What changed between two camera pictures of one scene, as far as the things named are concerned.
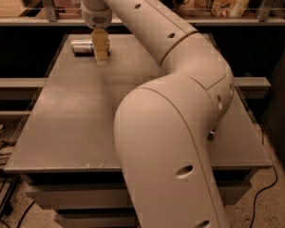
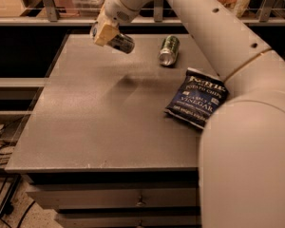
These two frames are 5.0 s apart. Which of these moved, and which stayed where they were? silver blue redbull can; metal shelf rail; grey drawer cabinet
Moved: silver blue redbull can
Stayed: metal shelf rail; grey drawer cabinet
